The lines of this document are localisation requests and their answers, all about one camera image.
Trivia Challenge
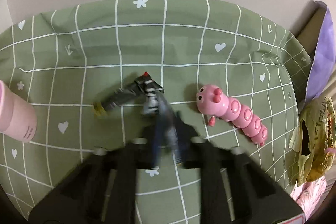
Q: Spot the yellow-green plastic bag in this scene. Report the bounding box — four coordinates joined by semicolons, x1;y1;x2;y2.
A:
289;97;336;184

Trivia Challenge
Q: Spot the pink caterpillar toy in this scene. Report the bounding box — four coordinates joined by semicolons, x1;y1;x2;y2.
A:
196;84;269;147

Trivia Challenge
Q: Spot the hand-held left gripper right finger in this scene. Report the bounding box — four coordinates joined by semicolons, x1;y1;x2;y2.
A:
173;112;302;224

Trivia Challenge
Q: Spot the purple pillow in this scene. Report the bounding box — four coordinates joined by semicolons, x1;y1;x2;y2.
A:
306;1;336;104

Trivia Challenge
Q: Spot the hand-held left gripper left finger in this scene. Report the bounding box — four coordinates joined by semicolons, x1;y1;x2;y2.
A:
28;124;163;224

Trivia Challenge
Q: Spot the green checked cloth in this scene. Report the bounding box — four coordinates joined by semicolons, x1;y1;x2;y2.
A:
0;0;315;219

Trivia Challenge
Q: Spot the pink floral blanket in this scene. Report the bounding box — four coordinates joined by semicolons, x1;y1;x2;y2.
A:
290;177;328;214

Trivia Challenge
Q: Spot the grey toy gun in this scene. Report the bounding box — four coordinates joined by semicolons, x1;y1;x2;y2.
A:
93;71;184;169

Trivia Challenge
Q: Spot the pink cup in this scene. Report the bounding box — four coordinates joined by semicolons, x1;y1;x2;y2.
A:
0;80;38;143

